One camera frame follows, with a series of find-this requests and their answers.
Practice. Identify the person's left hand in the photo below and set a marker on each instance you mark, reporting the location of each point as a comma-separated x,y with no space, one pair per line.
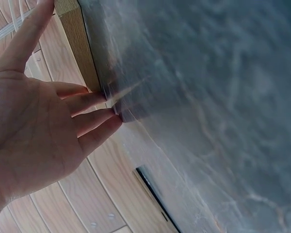
26,126

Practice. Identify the person's left thumb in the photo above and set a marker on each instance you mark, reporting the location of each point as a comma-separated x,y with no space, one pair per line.
31,34

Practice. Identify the brown ribbed board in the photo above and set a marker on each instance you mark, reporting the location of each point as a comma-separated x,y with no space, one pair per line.
80,46

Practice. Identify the black metal strip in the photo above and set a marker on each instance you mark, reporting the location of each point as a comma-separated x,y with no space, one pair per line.
155,194

